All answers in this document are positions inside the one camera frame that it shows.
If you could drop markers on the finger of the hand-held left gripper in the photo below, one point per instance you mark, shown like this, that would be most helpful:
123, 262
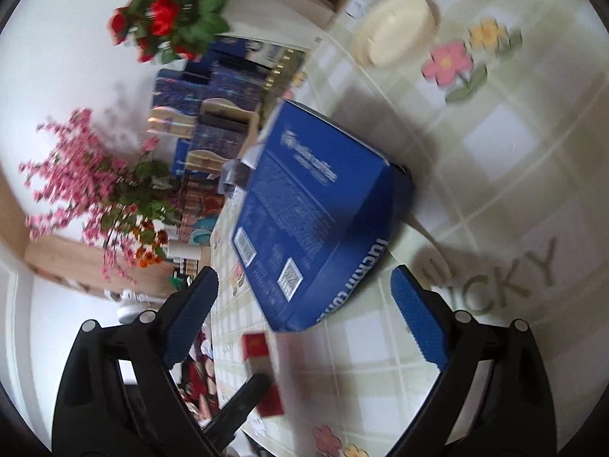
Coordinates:
242, 404

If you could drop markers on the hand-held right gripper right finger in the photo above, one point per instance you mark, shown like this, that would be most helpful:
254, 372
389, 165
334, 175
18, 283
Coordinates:
418, 314

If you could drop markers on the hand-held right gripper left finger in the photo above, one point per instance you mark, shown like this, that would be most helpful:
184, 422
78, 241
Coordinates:
190, 314

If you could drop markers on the small red box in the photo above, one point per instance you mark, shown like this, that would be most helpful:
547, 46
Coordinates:
254, 347

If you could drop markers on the blue coffee box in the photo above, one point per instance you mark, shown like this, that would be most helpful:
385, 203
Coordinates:
309, 200

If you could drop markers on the row of small brown bottles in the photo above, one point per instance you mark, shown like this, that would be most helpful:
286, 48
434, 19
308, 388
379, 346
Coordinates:
185, 266

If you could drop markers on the red white checked blanket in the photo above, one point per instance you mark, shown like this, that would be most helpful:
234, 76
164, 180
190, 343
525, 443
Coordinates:
200, 381

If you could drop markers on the white standing fan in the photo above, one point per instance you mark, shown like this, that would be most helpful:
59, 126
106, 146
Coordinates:
128, 314

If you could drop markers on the orange flowers white vase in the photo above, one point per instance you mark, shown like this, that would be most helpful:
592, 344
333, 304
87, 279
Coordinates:
152, 247

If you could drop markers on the striped wavy planter box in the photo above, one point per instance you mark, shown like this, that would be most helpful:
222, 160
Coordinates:
200, 209

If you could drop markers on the silver foil wrapper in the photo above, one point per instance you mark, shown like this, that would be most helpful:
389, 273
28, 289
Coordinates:
233, 176

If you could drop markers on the pink blossom artificial plant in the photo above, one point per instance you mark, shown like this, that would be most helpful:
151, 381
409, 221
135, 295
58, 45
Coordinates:
81, 171

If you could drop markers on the checked rabbit print tablecloth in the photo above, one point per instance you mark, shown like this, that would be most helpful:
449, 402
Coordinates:
499, 152

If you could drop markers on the white blue small carton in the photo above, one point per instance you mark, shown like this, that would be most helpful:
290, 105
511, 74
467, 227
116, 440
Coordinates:
271, 54

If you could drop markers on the red rose plant white pot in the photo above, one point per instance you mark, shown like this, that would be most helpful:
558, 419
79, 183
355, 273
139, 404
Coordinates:
161, 9

